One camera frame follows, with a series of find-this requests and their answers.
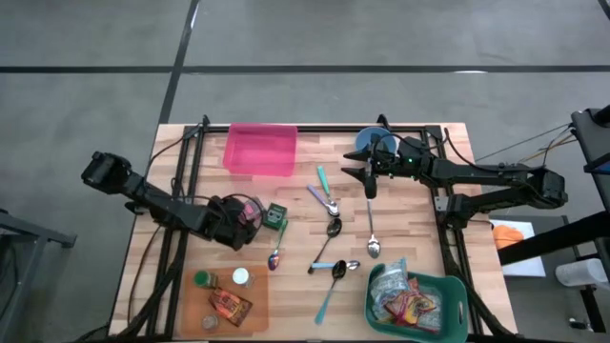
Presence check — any plain silver spoon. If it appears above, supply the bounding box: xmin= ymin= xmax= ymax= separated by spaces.
xmin=365 ymin=197 xmax=382 ymax=260

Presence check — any brown snack packet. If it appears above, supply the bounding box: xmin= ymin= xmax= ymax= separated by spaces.
xmin=208 ymin=288 xmax=254 ymax=328

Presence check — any green plastic basket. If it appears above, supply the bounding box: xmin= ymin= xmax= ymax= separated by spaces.
xmin=364 ymin=263 xmax=470 ymax=343

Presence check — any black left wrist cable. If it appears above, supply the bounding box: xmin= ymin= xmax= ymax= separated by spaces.
xmin=209 ymin=192 xmax=266 ymax=231

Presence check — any pink plastic bin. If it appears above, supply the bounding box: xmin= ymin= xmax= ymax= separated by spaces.
xmin=222 ymin=122 xmax=299 ymax=177

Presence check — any black aluminium table frame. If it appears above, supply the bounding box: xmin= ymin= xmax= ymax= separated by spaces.
xmin=110 ymin=113 xmax=519 ymax=343

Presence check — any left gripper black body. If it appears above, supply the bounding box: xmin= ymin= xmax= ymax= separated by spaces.
xmin=208 ymin=193 xmax=262 ymax=252

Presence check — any all-black spoon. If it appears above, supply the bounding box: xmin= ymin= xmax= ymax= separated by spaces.
xmin=307 ymin=217 xmax=343 ymax=275

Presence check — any green-lid spice jar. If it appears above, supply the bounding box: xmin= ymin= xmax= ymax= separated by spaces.
xmin=193 ymin=270 xmax=219 ymax=290

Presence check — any black equipment stand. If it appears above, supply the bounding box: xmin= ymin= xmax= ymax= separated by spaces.
xmin=498 ymin=105 xmax=610 ymax=334

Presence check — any clear snack bag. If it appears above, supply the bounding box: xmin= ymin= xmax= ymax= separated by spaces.
xmin=373 ymin=299 xmax=397 ymax=324

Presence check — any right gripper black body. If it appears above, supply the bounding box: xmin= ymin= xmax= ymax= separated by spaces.
xmin=363 ymin=134 xmax=434 ymax=201

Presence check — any white noodle packet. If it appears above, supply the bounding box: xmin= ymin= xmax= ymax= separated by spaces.
xmin=414 ymin=293 xmax=442 ymax=333

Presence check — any iridescent rainbow spoon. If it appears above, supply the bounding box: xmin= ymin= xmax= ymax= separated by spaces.
xmin=267 ymin=218 xmax=290 ymax=272

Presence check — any teal-handled silver spoon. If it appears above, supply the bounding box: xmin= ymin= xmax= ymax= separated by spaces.
xmin=316 ymin=165 xmax=340 ymax=216

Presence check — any white plastic container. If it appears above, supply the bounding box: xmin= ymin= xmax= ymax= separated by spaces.
xmin=555 ymin=258 xmax=610 ymax=288

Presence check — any blue ramen packet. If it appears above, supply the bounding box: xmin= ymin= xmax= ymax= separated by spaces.
xmin=370 ymin=258 xmax=410 ymax=311

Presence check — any black spoon teal handle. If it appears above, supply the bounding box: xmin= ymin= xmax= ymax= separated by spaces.
xmin=314 ymin=259 xmax=348 ymax=327

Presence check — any purple-handled silver spoon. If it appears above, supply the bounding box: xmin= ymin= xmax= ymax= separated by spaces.
xmin=306 ymin=183 xmax=337 ymax=218

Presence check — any orange cloth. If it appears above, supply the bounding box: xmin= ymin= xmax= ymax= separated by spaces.
xmin=492 ymin=224 xmax=525 ymax=251

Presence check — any small green box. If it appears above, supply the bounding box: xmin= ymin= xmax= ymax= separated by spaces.
xmin=261 ymin=201 xmax=289 ymax=231

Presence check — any silver spoon light-blue handle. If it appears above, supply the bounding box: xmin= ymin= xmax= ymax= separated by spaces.
xmin=310 ymin=259 xmax=362 ymax=272

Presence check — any white paper sheet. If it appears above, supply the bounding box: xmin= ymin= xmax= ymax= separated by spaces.
xmin=489 ymin=218 xmax=547 ymax=278

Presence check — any white-lid seasoning jar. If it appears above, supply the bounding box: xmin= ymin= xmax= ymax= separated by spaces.
xmin=232 ymin=267 xmax=255 ymax=289

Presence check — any red yellow noodle packet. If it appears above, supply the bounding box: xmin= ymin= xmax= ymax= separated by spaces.
xmin=384 ymin=284 xmax=437 ymax=328

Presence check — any blue bowl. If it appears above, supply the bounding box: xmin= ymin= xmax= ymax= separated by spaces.
xmin=355 ymin=126 xmax=399 ymax=156

